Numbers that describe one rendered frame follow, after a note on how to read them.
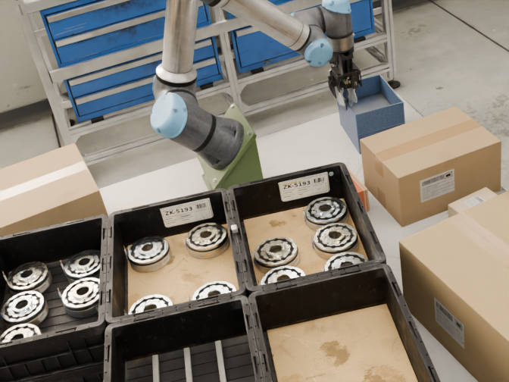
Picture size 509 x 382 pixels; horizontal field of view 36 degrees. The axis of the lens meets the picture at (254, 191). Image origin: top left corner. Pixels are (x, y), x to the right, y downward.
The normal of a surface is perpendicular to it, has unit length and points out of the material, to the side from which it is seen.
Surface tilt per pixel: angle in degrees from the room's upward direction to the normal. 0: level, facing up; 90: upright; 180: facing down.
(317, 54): 97
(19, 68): 90
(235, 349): 0
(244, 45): 90
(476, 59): 0
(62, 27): 90
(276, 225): 0
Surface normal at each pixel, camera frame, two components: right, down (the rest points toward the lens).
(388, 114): 0.21, 0.54
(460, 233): -0.17, -0.80
